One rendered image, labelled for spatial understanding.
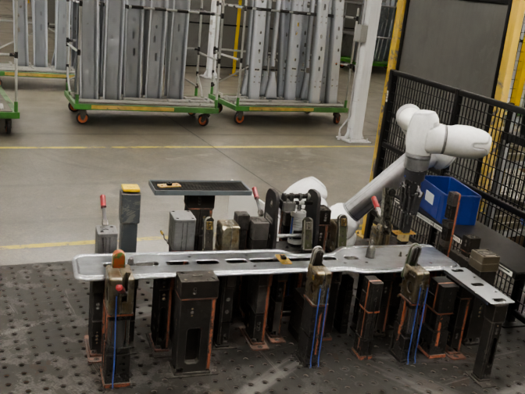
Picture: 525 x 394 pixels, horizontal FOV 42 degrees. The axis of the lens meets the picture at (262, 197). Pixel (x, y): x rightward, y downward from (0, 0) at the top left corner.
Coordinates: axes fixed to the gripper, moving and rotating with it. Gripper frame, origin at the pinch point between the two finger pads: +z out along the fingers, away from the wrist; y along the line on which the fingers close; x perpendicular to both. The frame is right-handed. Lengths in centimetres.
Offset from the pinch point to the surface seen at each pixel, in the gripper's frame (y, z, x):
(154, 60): 723, 37, -35
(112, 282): -24, 8, 108
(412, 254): -18.1, 4.9, 7.0
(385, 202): 14.3, -3.0, 1.2
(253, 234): 15, 10, 53
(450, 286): -23.2, 15.1, -7.3
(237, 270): -8, 13, 66
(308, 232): 12.4, 8.3, 32.7
